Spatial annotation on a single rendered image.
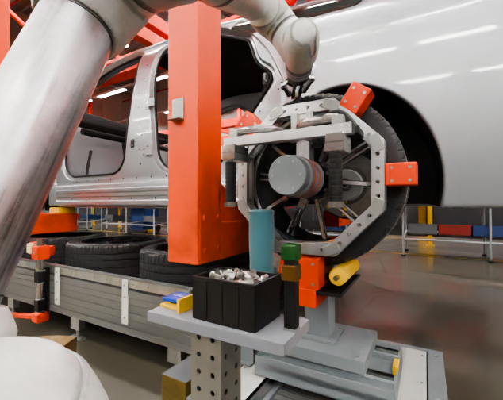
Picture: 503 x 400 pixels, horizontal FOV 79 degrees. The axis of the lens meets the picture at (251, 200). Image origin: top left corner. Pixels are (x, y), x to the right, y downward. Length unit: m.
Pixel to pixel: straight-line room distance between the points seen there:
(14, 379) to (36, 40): 0.38
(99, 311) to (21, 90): 1.55
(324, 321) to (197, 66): 1.11
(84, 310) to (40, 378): 1.77
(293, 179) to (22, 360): 0.83
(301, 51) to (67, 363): 0.87
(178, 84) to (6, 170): 1.02
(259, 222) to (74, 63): 0.74
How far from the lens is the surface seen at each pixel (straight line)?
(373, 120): 1.17
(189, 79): 1.33
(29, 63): 0.47
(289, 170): 0.97
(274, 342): 0.76
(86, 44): 0.50
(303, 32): 0.94
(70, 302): 2.10
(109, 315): 1.82
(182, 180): 1.26
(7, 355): 0.26
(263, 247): 1.04
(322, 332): 1.34
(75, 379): 0.24
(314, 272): 1.11
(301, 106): 1.16
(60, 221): 3.07
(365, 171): 1.58
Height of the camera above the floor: 0.76
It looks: 1 degrees up
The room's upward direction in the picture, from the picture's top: straight up
